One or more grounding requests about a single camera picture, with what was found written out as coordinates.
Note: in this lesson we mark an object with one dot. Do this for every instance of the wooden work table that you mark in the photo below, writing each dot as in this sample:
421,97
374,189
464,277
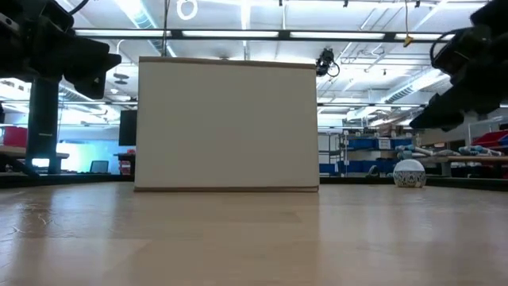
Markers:
12,151

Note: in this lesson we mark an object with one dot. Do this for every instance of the black overhead crossbar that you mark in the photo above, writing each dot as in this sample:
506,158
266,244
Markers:
283,34

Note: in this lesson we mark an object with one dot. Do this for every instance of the black aluminium frame rails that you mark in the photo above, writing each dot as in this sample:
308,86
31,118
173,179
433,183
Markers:
79,179
456,183

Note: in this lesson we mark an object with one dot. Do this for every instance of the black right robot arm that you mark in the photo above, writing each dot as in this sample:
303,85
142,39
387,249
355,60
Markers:
494,14

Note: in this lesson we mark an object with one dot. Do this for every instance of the long wooden workbench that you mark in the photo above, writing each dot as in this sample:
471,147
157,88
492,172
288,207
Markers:
476,159

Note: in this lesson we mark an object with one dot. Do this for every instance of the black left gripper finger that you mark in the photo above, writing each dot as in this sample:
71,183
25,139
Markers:
89,63

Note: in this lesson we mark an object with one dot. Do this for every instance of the black monitor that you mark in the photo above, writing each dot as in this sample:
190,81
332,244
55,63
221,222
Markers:
128,127

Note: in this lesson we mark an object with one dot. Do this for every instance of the beige fabric storage box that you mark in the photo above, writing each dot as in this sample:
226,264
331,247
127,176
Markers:
226,127

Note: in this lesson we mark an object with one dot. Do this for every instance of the yellow hanging tag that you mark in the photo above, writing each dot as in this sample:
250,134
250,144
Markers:
407,39

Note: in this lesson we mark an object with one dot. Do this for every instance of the black overhead camera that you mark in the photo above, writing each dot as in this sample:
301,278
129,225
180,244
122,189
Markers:
325,61

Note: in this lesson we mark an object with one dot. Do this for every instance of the black vertical frame post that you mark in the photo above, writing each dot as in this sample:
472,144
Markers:
43,127

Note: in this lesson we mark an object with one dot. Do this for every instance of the shelf with blue bins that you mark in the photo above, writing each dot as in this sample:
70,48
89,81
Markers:
365,144

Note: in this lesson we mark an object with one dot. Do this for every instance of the teal rolled bundle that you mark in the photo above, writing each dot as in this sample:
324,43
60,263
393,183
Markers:
474,150
412,151

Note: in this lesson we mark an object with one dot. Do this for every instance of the red storage bin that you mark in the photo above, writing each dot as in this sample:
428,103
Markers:
490,139
15,137

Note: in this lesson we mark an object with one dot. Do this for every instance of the grey laptop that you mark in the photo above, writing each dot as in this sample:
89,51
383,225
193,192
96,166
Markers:
99,167

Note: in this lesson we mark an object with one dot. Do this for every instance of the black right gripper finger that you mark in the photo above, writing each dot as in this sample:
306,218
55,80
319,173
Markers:
438,115

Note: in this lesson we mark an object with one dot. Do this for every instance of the white patterned round container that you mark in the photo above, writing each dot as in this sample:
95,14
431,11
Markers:
409,175

